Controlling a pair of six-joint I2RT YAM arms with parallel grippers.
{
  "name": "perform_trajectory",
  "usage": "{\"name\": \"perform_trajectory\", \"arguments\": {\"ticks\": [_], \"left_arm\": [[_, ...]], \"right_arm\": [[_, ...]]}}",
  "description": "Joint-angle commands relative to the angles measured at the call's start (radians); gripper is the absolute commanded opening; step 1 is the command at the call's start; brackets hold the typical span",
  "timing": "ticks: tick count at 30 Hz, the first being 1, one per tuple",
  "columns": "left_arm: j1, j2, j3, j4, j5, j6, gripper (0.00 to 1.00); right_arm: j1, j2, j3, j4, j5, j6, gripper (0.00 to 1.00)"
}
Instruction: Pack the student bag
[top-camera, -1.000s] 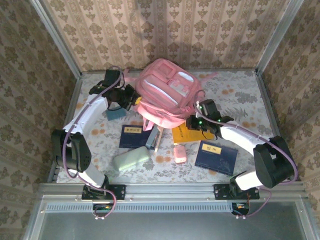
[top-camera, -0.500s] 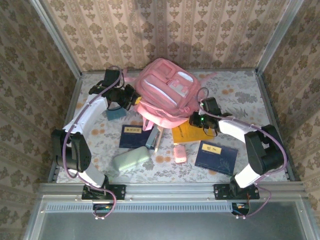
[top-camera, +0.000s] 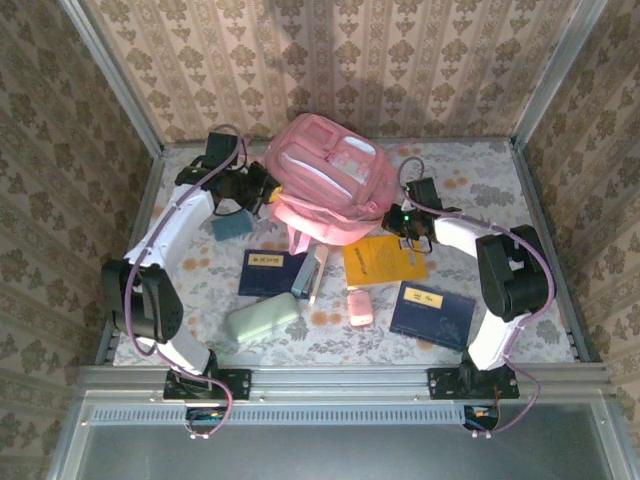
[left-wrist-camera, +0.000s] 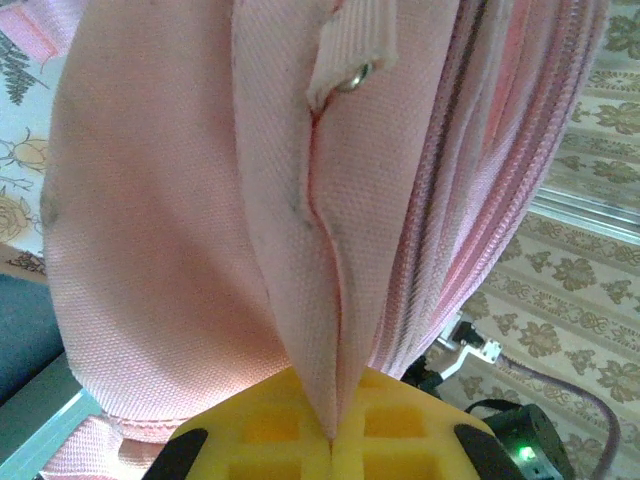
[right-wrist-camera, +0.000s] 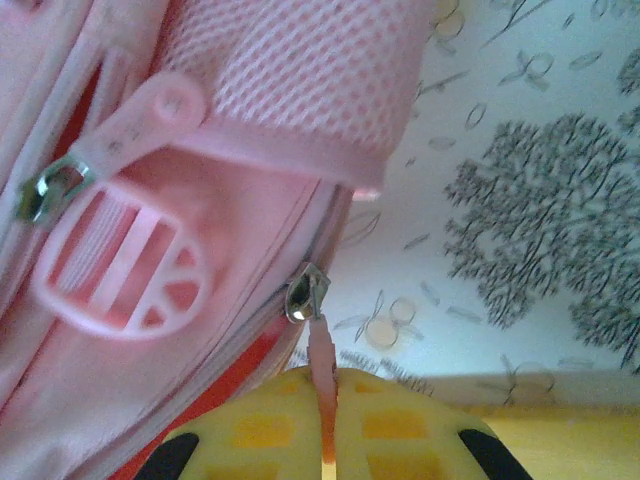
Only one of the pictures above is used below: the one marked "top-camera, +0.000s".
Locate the small teal notebook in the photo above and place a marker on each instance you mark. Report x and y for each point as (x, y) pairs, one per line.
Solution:
(232, 226)

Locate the floral patterned tablecloth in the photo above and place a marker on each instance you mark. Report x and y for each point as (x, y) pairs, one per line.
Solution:
(350, 345)

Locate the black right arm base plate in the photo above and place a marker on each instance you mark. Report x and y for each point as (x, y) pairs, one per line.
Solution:
(440, 382)

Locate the aluminium mounting rail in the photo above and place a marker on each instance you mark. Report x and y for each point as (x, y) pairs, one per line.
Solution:
(340, 380)

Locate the yellow paperback book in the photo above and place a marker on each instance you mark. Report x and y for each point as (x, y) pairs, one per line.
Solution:
(380, 262)

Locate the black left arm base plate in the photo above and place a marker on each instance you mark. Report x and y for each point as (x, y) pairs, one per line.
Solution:
(240, 385)

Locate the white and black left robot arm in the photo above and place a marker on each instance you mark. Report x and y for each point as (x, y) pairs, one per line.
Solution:
(170, 230)

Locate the navy book with yellow label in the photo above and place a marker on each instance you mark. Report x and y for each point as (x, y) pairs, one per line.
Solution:
(265, 275)
(435, 322)

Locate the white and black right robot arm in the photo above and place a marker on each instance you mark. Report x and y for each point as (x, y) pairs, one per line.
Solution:
(515, 280)

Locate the grey metal panel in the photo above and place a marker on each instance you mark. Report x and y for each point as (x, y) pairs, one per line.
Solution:
(325, 455)

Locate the aluminium side rail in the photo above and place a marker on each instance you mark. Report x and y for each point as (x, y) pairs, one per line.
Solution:
(534, 200)
(132, 250)

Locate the pink eraser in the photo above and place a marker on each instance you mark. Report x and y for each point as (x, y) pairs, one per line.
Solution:
(360, 310)

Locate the grey stapler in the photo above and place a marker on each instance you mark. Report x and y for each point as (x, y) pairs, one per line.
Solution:
(305, 277)

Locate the pale green pencil case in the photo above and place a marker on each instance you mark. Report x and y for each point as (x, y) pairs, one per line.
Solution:
(260, 317)

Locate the aluminium frame post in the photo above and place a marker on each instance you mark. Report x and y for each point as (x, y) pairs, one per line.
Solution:
(556, 75)
(116, 75)

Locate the pink school backpack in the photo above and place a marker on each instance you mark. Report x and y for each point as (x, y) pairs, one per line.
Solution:
(320, 175)

